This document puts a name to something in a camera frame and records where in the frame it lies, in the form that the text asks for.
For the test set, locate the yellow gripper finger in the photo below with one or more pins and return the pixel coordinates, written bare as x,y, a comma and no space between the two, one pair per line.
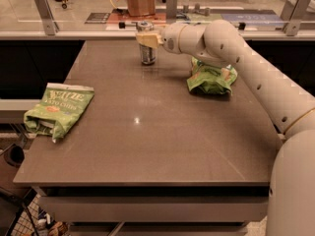
149,38

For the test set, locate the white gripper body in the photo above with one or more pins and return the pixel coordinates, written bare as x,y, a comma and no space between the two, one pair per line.
170,37

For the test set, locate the silver redbull can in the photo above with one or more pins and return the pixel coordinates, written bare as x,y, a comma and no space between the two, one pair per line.
148,55

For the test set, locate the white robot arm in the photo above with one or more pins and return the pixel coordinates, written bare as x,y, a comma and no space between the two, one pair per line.
291,207

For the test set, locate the green snack bag right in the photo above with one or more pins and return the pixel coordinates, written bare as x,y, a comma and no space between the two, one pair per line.
207,79

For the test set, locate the green jalapeno chip bag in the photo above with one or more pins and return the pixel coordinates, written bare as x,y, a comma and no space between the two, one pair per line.
59,110

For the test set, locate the grey table drawer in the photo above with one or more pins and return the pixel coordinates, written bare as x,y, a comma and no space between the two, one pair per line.
155,209

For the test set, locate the middle metal glass post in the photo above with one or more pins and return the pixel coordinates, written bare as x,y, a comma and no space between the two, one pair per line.
171,10

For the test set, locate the metal glass post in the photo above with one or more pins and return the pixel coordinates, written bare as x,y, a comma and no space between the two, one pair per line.
171,10
48,22
293,14

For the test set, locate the left metal glass post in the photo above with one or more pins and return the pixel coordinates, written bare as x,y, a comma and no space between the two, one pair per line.
48,22

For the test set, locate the right metal glass post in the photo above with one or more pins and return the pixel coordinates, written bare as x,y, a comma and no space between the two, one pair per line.
293,14

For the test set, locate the wire basket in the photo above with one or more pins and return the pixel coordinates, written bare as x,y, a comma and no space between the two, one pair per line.
17,213

